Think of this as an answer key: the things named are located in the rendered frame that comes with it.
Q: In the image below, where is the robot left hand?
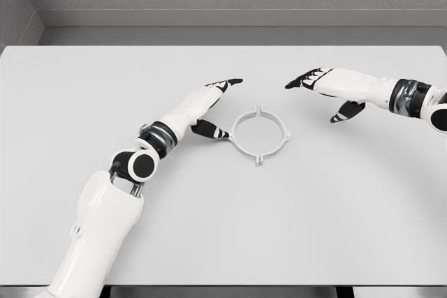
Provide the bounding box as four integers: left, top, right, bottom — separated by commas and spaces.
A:
171, 77, 244, 140

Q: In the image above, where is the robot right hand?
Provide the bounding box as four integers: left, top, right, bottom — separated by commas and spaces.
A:
284, 66, 380, 125

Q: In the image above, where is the white pipe clamp half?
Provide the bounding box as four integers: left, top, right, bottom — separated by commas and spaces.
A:
258, 104, 292, 166
220, 103, 262, 168

